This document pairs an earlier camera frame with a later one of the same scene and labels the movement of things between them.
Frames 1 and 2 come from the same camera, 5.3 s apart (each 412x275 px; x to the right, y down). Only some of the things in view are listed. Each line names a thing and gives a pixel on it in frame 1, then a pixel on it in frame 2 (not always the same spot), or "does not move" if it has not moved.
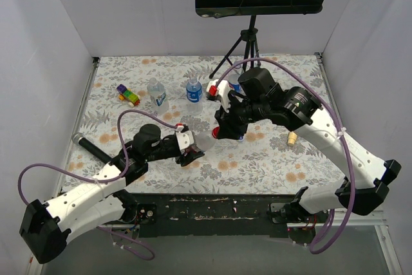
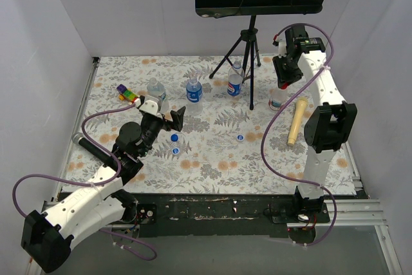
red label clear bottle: [205, 140] → [278, 96]
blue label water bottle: [194, 96] does not move
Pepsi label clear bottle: [234, 84] does not move
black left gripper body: [185, 154] → [165, 120]
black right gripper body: [230, 120] → [288, 71]
